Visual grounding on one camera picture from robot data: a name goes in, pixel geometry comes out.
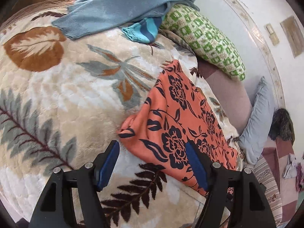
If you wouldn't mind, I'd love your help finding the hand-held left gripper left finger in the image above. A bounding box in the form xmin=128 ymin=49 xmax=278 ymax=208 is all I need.
xmin=28 ymin=140 xmax=120 ymax=228

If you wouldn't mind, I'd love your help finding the teal striped garment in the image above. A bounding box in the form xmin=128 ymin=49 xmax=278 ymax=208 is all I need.
xmin=122 ymin=14 xmax=167 ymax=44

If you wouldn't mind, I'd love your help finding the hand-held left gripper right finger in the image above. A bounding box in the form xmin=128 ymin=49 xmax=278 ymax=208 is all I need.
xmin=185 ymin=141 xmax=277 ymax=228

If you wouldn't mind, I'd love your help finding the blue knit sweater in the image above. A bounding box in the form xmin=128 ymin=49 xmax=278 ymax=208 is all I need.
xmin=52 ymin=0 xmax=196 ymax=41

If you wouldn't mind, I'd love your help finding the white crumpled cloth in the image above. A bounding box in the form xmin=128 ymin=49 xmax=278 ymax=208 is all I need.
xmin=283 ymin=154 xmax=298 ymax=180

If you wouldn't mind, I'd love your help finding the pink crumpled cloth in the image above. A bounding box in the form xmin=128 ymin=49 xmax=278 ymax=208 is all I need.
xmin=295 ymin=162 xmax=304 ymax=192

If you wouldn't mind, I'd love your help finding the striped floral pillow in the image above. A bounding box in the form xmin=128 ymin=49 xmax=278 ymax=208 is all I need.
xmin=252 ymin=154 xmax=283 ymax=226

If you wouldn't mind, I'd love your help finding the grey-blue pillow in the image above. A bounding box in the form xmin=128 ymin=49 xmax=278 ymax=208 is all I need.
xmin=237 ymin=76 xmax=277 ymax=165

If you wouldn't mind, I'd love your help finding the cream leaf print blanket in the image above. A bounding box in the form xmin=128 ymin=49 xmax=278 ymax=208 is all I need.
xmin=0 ymin=0 xmax=243 ymax=228

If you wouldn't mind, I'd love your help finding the orange floral garment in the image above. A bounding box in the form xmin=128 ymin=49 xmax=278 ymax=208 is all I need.
xmin=118 ymin=59 xmax=238 ymax=197

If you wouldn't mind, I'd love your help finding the wooden wall panel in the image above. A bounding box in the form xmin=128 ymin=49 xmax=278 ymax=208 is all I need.
xmin=280 ymin=15 xmax=304 ymax=58

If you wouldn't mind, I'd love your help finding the mauve bed sheet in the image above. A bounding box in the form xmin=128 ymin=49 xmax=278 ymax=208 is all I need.
xmin=197 ymin=59 xmax=253 ymax=133

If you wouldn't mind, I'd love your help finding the dark furry cloth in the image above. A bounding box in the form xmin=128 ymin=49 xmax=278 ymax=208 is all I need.
xmin=268 ymin=108 xmax=295 ymax=145

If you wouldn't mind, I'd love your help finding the green patterned pillow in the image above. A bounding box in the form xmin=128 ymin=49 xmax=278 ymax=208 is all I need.
xmin=160 ymin=3 xmax=246 ymax=82

